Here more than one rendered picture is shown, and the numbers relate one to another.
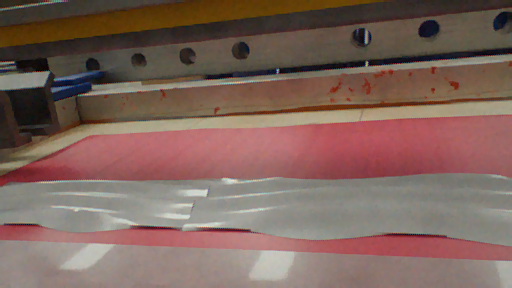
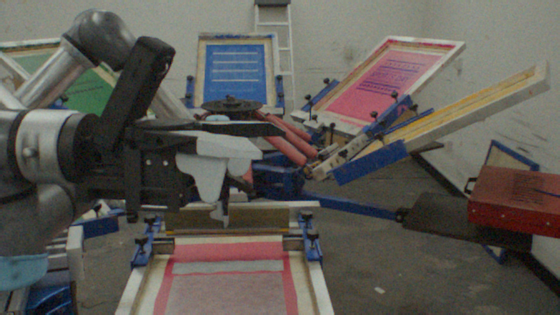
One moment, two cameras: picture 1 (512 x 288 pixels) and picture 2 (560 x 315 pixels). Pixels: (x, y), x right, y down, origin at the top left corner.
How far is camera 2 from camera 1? 1.50 m
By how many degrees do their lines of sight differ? 22
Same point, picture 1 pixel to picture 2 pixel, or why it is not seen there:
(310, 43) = not seen: hidden behind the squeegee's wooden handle
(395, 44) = not seen: hidden behind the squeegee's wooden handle
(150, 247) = (225, 274)
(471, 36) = not seen: hidden behind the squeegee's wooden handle
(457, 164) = (269, 257)
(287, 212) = (244, 267)
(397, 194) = (260, 264)
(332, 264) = (252, 275)
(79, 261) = (216, 277)
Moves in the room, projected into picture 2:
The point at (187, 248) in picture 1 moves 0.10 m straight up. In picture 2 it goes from (231, 274) to (230, 246)
